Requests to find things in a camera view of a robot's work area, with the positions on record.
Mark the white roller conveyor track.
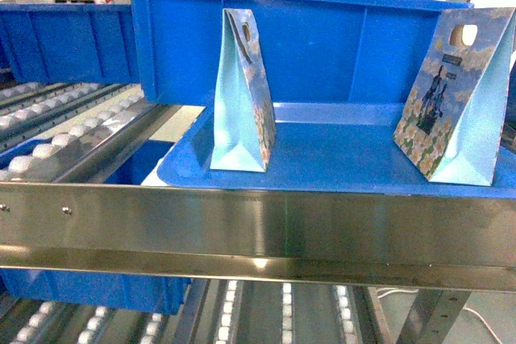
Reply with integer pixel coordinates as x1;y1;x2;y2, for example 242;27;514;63
1;88;144;182

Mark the blue plastic tray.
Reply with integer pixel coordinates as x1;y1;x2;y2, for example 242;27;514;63
157;103;515;199

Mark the large blue plastic crate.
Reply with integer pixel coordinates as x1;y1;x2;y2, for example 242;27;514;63
131;0;453;106

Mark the blue crate at left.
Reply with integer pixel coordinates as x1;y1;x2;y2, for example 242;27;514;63
1;3;139;84

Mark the steel rack front rail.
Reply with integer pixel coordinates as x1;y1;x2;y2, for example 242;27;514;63
1;183;515;292

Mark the blue crate below rail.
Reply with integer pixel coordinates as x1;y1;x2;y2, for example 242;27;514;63
1;268;191;315

